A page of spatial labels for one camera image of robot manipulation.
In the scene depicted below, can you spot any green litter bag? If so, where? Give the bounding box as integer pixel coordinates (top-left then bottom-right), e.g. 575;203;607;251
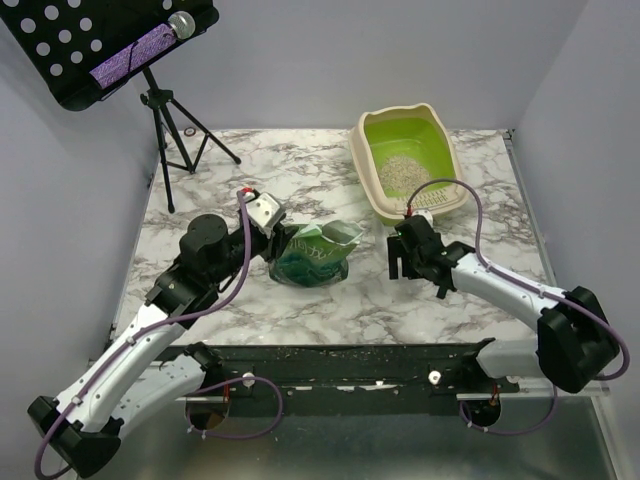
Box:
269;220;363;288

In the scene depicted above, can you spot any black binder clip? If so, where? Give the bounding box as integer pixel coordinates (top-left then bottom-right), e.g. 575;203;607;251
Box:
436;282;456;300

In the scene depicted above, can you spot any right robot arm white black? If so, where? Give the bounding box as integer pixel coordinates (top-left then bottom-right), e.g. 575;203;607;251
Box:
386;216;621;393

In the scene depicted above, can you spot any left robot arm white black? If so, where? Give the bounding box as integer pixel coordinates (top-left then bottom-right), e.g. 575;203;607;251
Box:
27;206;297;479

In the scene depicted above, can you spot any cat litter pile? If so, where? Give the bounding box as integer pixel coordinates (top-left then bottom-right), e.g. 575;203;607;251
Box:
378;155;431;196

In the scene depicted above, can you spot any green beige litter box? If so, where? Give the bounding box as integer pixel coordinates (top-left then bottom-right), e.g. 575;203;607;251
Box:
348;103;469;226

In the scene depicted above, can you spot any black music stand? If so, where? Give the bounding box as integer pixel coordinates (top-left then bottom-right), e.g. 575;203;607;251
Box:
0;0;242;215

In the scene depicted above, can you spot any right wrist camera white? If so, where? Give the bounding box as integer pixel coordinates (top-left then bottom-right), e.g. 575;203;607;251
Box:
411;209;434;226

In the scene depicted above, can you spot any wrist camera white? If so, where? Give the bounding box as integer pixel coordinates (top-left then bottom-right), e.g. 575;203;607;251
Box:
411;209;434;226
247;192;286;238

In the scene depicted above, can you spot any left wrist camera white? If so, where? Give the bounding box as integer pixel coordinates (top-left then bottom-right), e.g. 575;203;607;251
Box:
247;192;286;238

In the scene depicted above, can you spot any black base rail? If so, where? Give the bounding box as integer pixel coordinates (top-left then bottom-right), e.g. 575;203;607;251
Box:
144;342;571;419

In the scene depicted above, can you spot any microphone with purple handle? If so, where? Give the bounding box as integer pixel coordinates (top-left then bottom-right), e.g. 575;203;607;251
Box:
90;11;196;89

